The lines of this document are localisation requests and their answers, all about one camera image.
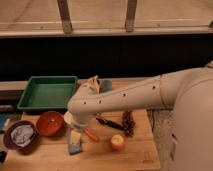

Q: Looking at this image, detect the blue sponge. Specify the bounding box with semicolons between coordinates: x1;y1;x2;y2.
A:
66;129;83;156

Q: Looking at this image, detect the wooden cutting board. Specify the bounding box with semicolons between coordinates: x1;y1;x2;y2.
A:
0;109;160;171

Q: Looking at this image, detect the crumpled white cloth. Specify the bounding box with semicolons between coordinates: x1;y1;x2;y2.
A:
11;125;34;147

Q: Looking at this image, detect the black handled knife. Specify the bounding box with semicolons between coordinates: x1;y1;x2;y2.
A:
96;118;124;130

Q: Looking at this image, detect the dark grape bunch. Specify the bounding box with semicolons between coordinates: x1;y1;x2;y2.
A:
122;111;135;137

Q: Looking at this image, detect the orange carrot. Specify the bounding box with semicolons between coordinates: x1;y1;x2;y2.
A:
84;129;99;142

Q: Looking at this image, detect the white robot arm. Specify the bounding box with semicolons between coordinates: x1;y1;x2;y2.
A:
67;67;213;171

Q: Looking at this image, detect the metal window post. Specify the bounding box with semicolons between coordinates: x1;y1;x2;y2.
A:
57;0;73;34
125;0;137;32

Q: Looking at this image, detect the yellow red apple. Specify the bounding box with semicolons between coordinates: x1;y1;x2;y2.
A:
110;134;125;150

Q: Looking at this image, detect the white paper cup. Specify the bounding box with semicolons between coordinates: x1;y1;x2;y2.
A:
64;111;72;125

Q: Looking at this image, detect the blue cup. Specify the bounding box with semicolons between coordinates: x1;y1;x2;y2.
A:
101;80;112;93

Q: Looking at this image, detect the purple bowl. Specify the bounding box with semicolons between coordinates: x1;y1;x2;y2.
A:
3;120;37;150

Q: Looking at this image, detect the red bowl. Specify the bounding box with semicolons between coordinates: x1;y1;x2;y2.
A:
36;111;63;137

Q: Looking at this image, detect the green plastic tray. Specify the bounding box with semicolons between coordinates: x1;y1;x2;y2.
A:
17;76;78;112

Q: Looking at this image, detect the right metal window post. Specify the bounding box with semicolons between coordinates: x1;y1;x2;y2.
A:
125;0;137;32

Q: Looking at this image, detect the left metal window post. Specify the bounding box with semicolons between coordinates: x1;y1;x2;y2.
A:
57;0;73;34

